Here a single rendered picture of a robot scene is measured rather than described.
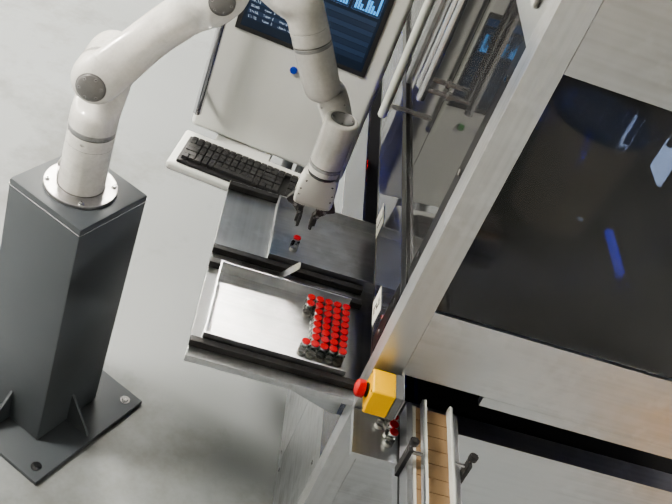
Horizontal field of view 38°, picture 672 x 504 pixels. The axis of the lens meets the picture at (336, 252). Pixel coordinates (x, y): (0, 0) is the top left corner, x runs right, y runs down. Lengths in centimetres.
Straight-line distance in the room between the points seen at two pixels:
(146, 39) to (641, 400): 137
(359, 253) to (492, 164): 90
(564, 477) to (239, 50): 149
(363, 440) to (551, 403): 43
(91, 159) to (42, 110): 193
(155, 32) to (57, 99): 225
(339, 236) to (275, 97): 51
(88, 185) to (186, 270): 128
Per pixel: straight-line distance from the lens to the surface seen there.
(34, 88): 452
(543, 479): 244
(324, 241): 263
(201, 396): 331
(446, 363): 213
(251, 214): 263
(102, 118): 242
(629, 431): 234
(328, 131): 230
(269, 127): 298
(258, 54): 288
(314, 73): 222
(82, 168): 249
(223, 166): 286
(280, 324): 234
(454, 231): 190
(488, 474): 242
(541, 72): 173
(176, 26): 224
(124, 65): 229
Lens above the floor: 245
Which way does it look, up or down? 37 degrees down
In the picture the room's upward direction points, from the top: 23 degrees clockwise
